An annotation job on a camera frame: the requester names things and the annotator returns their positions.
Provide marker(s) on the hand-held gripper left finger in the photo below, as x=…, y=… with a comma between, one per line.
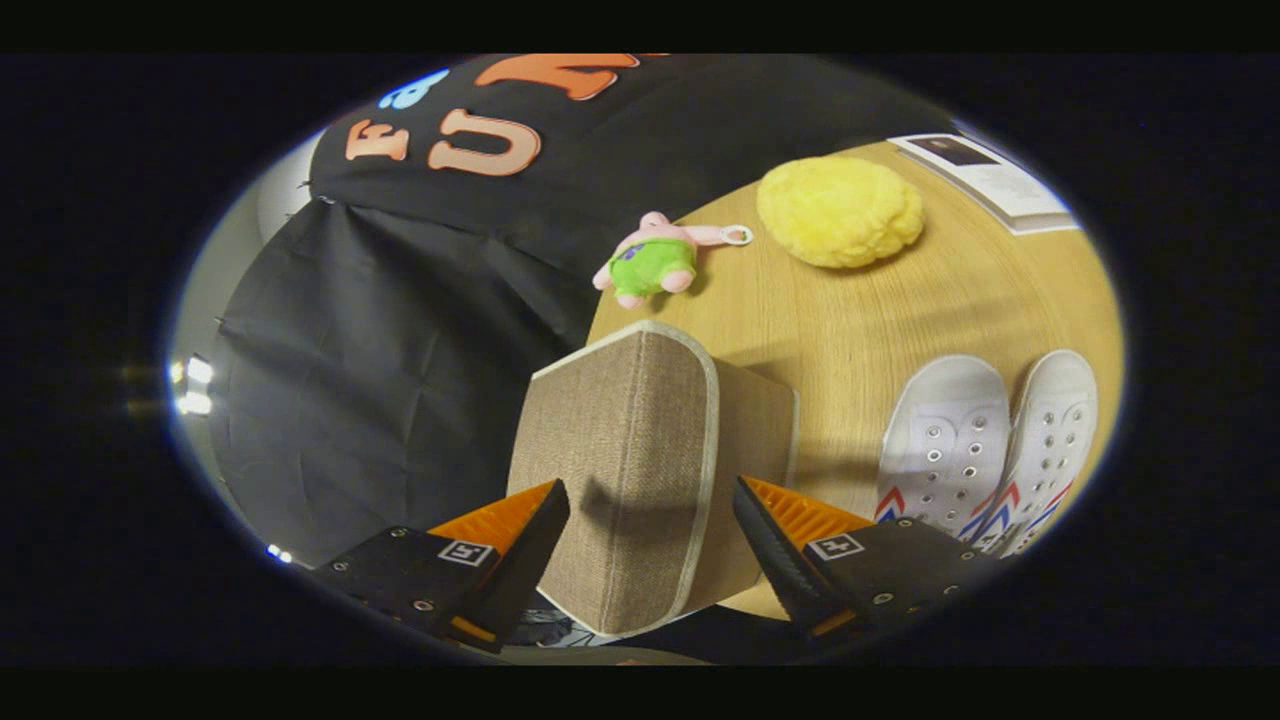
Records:
x=530, y=560

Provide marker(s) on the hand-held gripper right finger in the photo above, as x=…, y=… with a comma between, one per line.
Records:
x=775, y=560

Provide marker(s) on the beige fabric storage box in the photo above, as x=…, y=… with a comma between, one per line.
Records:
x=620, y=440

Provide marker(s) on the white canvas shoe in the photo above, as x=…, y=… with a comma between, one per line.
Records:
x=1050, y=430
x=945, y=430

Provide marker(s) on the ceiling light panel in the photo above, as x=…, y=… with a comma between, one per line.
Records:
x=277, y=551
x=198, y=372

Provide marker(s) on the black backdrop cloth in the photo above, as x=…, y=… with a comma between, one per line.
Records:
x=400, y=330

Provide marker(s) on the pink star plush toy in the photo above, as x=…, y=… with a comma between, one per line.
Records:
x=655, y=265

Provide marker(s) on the yellow fluffy plush cushion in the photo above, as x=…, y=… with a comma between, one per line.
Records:
x=840, y=210

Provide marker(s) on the white booklet with portrait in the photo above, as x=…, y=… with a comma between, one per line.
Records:
x=1010, y=190

